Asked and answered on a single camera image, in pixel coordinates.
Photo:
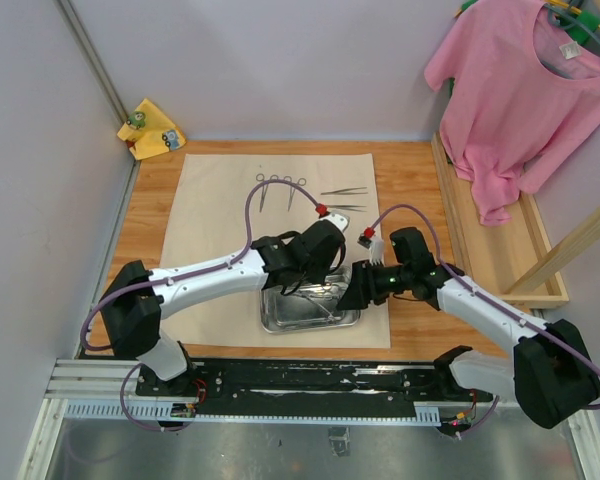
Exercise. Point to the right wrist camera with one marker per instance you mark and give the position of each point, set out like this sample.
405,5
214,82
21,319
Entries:
373,243

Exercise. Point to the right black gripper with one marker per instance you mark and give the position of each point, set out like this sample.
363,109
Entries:
363,285

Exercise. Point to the pink t-shirt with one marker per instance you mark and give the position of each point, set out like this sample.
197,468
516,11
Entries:
525,97

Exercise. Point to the long steel hemostat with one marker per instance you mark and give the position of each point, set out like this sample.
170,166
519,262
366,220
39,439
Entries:
300,181

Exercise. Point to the wooden tray frame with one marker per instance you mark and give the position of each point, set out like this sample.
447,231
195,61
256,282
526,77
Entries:
496,257

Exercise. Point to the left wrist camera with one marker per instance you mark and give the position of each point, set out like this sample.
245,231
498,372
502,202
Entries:
339,220

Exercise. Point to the steel surgical forceps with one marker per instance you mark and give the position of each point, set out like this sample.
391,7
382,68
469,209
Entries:
346,191

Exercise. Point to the stainless steel tray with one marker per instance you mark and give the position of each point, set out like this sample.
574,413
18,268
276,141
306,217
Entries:
281,314

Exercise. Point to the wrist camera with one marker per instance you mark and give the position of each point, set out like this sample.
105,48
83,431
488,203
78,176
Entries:
373,243
339,220

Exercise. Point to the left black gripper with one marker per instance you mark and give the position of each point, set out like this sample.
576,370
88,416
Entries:
320,276

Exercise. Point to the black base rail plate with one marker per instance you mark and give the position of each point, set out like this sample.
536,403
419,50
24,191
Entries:
307,388

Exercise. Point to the yellow printed cloth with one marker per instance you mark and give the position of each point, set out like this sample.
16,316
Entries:
148,132

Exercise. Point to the steel hemostat clamp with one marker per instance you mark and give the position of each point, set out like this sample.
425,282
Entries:
264,190

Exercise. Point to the green clothes hanger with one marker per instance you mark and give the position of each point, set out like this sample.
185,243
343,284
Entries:
570,16

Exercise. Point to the beige cloth wrap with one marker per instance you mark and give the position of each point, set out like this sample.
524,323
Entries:
206,221

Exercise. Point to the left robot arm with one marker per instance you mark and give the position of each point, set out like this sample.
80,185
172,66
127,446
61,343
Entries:
138,299

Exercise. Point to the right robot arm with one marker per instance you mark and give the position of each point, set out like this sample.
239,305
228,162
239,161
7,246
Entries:
547,369

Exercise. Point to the wooden pole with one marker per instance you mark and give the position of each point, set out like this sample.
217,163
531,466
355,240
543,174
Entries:
571,246

